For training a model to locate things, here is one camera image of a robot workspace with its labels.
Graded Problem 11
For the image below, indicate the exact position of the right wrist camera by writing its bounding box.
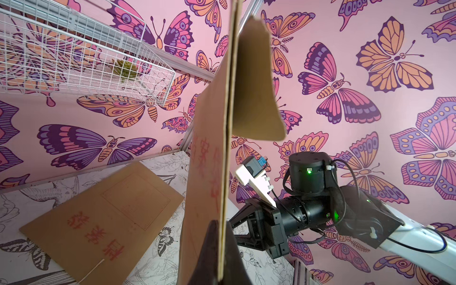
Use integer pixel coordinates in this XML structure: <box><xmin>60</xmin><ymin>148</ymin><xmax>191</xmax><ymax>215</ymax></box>
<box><xmin>235</xmin><ymin>156</ymin><xmax>277</xmax><ymax>207</ymax></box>

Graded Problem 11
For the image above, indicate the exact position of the aluminium frame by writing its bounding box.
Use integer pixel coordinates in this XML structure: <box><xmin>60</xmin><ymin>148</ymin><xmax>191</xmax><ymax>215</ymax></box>
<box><xmin>0</xmin><ymin>0</ymin><xmax>264</xmax><ymax>152</ymax></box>

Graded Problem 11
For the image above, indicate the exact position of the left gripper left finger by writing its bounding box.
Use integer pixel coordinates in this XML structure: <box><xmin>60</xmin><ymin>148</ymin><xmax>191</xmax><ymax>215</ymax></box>
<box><xmin>188</xmin><ymin>220</ymin><xmax>219</xmax><ymax>285</ymax></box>

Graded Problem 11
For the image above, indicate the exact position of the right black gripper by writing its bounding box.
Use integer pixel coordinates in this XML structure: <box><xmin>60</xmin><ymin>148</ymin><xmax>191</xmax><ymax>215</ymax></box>
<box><xmin>229</xmin><ymin>198</ymin><xmax>290</xmax><ymax>259</ymax></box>

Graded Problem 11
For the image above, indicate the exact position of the kraft file bag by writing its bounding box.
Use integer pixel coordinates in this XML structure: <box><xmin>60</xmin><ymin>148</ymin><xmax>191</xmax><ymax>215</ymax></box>
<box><xmin>178</xmin><ymin>1</ymin><xmax>286</xmax><ymax>285</ymax></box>
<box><xmin>20</xmin><ymin>162</ymin><xmax>184</xmax><ymax>285</ymax></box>

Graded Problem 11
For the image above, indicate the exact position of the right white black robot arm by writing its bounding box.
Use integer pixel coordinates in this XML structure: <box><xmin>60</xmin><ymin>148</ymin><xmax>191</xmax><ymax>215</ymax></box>
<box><xmin>230</xmin><ymin>152</ymin><xmax>456</xmax><ymax>285</ymax></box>

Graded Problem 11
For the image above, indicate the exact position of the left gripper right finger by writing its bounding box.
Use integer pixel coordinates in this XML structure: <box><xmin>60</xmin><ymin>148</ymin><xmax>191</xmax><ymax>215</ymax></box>
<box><xmin>224</xmin><ymin>222</ymin><xmax>252</xmax><ymax>285</ymax></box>

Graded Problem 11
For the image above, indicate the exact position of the small green succulent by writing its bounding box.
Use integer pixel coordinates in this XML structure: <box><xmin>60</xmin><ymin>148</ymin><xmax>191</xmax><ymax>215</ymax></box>
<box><xmin>111</xmin><ymin>59</ymin><xmax>140</xmax><ymax>83</ymax></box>

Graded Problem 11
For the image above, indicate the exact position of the white wire basket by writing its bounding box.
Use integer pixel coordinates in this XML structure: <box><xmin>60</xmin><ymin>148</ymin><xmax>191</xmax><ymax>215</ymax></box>
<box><xmin>1</xmin><ymin>1</ymin><xmax>176</xmax><ymax>105</ymax></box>

